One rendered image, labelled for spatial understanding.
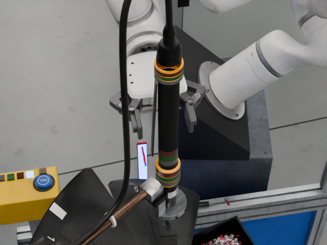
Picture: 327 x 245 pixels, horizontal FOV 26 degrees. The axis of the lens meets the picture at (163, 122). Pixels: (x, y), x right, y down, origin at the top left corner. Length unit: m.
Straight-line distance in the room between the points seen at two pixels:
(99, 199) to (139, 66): 0.30
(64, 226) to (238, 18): 2.29
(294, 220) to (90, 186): 0.95
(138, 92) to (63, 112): 2.24
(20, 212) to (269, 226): 0.77
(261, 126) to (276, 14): 1.48
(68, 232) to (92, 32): 2.53
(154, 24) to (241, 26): 2.26
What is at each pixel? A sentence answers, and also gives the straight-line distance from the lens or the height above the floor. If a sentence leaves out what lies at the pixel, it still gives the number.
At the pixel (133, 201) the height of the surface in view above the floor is 1.53.
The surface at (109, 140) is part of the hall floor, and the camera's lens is 3.27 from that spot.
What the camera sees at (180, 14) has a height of 0.33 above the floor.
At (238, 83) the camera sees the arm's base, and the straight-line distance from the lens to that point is 1.94.
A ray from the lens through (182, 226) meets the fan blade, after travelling 1.60.
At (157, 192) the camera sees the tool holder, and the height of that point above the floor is 1.53.
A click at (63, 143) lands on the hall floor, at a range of 3.28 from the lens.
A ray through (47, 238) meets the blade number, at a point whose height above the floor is 1.40.
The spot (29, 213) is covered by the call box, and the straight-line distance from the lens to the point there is 1.83.
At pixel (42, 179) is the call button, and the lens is 1.81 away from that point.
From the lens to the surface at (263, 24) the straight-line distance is 3.55.
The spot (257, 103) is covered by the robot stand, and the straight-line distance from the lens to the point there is 2.17.
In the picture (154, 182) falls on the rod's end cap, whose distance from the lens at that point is 1.22.
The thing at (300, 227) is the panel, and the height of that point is 0.67.
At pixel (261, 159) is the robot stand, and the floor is 0.92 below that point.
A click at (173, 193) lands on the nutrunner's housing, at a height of 1.49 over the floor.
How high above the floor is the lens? 2.52
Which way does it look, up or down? 49 degrees down
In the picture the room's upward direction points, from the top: straight up
